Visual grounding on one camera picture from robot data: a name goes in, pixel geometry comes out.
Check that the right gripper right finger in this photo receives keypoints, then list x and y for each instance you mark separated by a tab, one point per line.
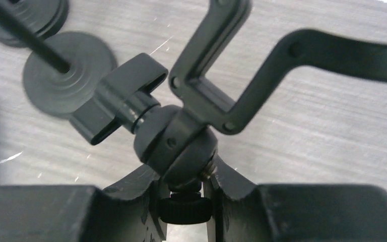
244	211

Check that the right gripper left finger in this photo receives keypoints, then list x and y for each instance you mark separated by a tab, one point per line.
123	211

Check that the black tripod shock mount stand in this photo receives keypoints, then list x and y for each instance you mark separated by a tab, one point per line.
172	113

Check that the black round base clip stand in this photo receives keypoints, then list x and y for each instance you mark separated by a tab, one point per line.
44	18

